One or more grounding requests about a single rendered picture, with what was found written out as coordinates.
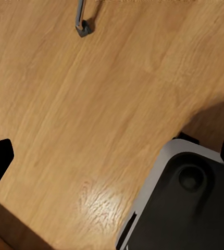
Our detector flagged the swivel chair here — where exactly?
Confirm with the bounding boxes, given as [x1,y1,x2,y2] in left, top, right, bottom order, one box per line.
[75,0,91,38]

